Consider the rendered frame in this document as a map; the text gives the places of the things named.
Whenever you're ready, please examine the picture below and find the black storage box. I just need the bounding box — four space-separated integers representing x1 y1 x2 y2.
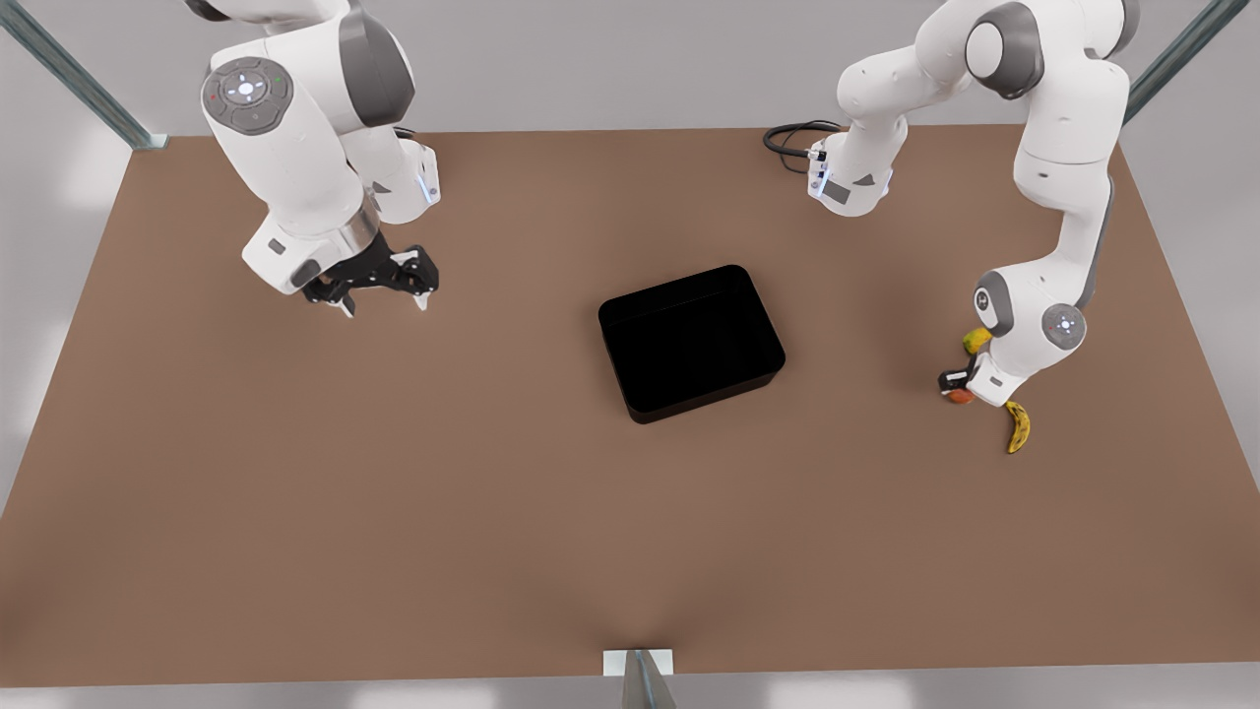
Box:
598 264 787 425

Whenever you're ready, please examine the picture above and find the black cable loop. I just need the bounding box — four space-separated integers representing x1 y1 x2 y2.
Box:
763 120 844 176

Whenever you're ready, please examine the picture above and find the silver frame post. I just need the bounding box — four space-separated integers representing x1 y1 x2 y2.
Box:
602 648 676 709
1123 0 1251 125
0 0 168 152

